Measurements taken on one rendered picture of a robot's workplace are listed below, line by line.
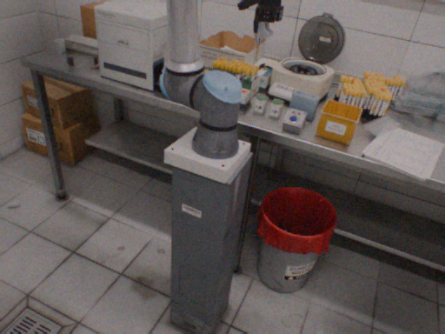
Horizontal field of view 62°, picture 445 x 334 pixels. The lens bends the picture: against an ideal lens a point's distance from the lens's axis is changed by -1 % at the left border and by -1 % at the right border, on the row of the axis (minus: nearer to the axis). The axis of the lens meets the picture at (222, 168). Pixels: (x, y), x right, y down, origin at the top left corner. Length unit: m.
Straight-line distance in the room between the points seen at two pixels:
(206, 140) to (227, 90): 0.16
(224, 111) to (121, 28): 0.71
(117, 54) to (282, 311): 1.38
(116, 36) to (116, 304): 1.19
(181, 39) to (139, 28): 0.50
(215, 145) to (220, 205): 0.19
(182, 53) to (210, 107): 0.17
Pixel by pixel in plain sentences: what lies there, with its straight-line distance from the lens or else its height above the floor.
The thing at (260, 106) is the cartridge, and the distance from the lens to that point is 1.50.
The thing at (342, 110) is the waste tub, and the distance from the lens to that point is 1.52.
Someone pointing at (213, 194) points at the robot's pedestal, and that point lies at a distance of 1.16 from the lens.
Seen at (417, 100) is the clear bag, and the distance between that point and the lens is 1.83.
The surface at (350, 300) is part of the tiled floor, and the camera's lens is 2.07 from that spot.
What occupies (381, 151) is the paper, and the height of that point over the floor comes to 0.89.
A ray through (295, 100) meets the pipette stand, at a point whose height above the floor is 0.95.
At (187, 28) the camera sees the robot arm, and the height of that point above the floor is 1.26.
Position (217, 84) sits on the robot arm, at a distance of 1.06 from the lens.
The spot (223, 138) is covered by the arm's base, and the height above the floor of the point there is 0.98.
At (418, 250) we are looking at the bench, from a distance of 2.08.
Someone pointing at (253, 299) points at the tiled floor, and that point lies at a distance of 1.92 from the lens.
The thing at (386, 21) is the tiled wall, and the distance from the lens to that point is 1.92.
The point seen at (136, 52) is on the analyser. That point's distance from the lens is 1.62.
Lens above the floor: 1.55
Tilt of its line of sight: 35 degrees down
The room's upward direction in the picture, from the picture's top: 6 degrees clockwise
